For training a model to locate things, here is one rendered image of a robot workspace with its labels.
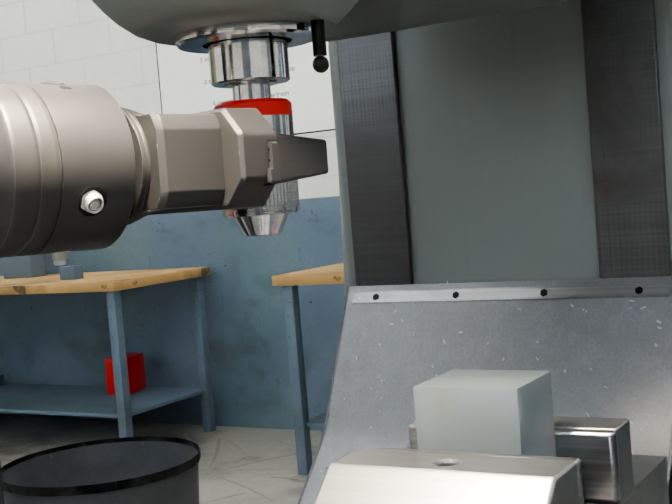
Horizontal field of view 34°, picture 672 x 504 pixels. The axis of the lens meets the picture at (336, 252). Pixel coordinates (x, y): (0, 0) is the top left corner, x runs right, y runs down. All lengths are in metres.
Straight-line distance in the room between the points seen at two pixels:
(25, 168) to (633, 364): 0.56
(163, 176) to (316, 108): 5.00
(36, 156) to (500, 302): 0.54
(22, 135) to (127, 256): 5.80
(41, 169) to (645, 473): 0.39
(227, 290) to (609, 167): 5.04
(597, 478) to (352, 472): 0.14
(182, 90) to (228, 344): 1.40
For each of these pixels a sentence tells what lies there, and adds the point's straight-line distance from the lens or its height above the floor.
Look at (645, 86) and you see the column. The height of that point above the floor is 1.28.
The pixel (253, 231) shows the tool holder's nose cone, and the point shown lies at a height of 1.19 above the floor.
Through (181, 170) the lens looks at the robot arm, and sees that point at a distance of 0.58.
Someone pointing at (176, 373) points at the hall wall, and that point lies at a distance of 6.22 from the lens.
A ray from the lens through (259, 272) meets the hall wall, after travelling 5.79.
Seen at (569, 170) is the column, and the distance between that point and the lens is 0.97.
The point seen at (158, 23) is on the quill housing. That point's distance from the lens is 0.63.
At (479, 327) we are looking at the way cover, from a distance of 0.99.
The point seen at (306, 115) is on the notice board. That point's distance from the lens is 5.60.
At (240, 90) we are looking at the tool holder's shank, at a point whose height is 1.28.
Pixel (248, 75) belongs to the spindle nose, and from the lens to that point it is 0.65.
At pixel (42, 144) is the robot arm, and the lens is 0.55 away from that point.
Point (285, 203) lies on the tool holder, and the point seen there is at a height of 1.21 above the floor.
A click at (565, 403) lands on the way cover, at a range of 0.94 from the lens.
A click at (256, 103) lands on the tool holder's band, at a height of 1.27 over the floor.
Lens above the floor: 1.21
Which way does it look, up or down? 3 degrees down
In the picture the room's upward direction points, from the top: 5 degrees counter-clockwise
